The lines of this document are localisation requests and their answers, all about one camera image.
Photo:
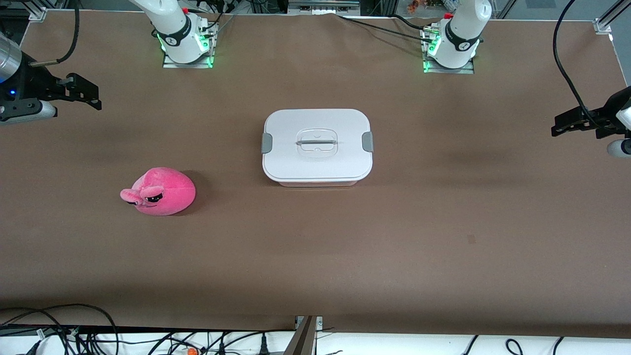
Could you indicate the aluminium arm base plate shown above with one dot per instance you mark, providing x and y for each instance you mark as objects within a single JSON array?
[
  {"x": 463, "y": 70},
  {"x": 197, "y": 62}
]

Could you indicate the pink plastic storage box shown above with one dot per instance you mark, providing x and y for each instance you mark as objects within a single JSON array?
[{"x": 315, "y": 184}]

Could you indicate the brown table mat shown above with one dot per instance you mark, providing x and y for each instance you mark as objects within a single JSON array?
[{"x": 315, "y": 256}]

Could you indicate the aluminium frame profile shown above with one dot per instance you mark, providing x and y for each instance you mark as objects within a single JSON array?
[
  {"x": 611, "y": 15},
  {"x": 38, "y": 12}
]

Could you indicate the pink plush toy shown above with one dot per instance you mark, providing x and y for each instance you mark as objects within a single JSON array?
[{"x": 167, "y": 192}]

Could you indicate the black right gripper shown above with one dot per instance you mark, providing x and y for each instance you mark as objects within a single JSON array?
[{"x": 35, "y": 79}]

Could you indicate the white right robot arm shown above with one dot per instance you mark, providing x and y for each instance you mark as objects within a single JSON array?
[{"x": 175, "y": 29}]

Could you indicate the aluminium frame post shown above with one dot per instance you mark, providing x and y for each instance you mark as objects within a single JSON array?
[{"x": 303, "y": 340}]

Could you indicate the grey metal bracket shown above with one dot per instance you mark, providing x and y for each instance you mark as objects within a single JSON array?
[{"x": 323, "y": 6}]

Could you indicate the white box lid grey latches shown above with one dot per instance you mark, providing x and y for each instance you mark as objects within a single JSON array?
[{"x": 320, "y": 162}]

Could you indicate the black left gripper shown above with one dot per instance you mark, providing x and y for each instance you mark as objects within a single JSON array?
[{"x": 609, "y": 113}]

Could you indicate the black power plug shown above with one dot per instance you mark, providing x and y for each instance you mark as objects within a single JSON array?
[{"x": 264, "y": 347}]

